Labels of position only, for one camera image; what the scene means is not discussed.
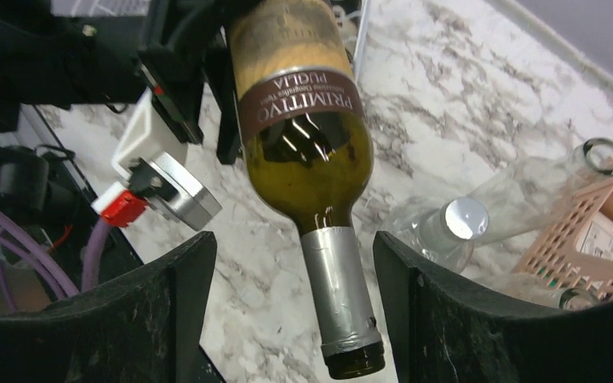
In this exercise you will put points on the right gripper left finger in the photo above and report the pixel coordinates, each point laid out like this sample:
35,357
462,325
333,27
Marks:
143,326

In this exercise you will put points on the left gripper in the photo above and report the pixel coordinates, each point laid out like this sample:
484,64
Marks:
182,51

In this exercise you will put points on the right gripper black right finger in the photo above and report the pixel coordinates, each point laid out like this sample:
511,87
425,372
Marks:
446,328

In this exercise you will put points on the green bottle silver neck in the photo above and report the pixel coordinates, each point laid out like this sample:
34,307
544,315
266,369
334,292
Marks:
309,156

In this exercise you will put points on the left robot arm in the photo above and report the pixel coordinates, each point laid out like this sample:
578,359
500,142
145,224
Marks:
49,59

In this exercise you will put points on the clear bottle silver cap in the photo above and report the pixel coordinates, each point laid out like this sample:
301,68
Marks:
444,233

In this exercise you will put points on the clear glass bottle middle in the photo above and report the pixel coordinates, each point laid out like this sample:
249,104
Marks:
533,289

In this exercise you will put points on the clear glass bottle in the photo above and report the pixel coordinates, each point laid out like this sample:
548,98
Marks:
535,191
533,289

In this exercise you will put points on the clear glass bottle back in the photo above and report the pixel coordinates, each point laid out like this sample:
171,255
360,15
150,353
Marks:
535,191

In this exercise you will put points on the peach plastic crate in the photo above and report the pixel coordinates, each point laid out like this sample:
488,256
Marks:
577,249

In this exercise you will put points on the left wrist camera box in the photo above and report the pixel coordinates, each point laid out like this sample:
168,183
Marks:
150,165

